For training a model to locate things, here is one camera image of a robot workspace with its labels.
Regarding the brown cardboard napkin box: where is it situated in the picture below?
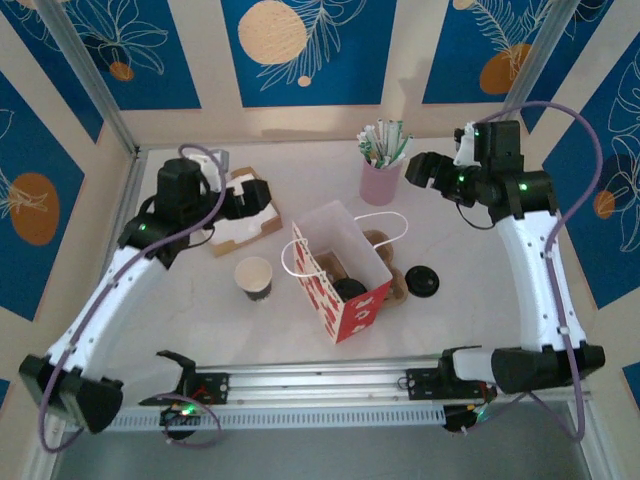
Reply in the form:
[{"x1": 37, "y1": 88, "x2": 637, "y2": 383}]
[{"x1": 207, "y1": 167, "x2": 284, "y2": 259}]

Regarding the brown pulp cup carrier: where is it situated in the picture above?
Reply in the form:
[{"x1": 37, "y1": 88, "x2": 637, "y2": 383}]
[
  {"x1": 317, "y1": 252, "x2": 351, "y2": 284},
  {"x1": 362, "y1": 228, "x2": 410, "y2": 307}
]

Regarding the coffee cup with black lid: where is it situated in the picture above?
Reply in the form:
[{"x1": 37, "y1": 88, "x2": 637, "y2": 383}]
[{"x1": 332, "y1": 278, "x2": 369, "y2": 305}]

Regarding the red paper takeout bag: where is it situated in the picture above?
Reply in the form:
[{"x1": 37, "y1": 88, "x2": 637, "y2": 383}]
[{"x1": 280, "y1": 199, "x2": 409, "y2": 345}]

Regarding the white napkin stack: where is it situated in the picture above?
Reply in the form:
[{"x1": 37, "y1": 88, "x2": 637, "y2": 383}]
[{"x1": 209, "y1": 172, "x2": 279, "y2": 246}]

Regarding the pink straw holder cup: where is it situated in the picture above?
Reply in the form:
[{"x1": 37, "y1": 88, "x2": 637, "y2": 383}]
[{"x1": 359, "y1": 158, "x2": 403, "y2": 206}]

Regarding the open white paper cup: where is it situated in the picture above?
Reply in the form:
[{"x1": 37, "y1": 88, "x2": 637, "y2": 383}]
[{"x1": 234, "y1": 256, "x2": 274, "y2": 303}]

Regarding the loose black cup lid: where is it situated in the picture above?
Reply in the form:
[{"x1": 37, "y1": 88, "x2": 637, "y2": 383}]
[{"x1": 404, "y1": 265, "x2": 441, "y2": 300}]

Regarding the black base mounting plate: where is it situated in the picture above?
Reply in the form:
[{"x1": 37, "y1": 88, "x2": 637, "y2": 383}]
[
  {"x1": 192, "y1": 372, "x2": 232, "y2": 404},
  {"x1": 404, "y1": 367, "x2": 494, "y2": 401}
]

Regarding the circuit board with green light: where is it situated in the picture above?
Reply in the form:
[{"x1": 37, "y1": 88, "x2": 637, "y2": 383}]
[
  {"x1": 442, "y1": 397, "x2": 501, "y2": 436},
  {"x1": 159, "y1": 399, "x2": 202, "y2": 441}
]

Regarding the aluminium table side rail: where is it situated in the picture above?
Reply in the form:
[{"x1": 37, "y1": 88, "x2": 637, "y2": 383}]
[{"x1": 74, "y1": 147, "x2": 149, "y2": 374}]

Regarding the aluminium frame post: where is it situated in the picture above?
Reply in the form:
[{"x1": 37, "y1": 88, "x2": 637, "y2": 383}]
[
  {"x1": 488, "y1": 0, "x2": 576, "y2": 151},
  {"x1": 37, "y1": 0, "x2": 139, "y2": 157}
]

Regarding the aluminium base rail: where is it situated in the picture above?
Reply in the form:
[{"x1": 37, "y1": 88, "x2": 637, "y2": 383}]
[{"x1": 52, "y1": 349, "x2": 594, "y2": 407}]

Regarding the white slotted cable duct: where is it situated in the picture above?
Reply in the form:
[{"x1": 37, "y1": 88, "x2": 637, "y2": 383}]
[{"x1": 99, "y1": 405, "x2": 447, "y2": 432}]

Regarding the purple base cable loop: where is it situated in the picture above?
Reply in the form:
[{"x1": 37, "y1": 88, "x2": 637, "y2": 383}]
[{"x1": 151, "y1": 393, "x2": 222, "y2": 450}]

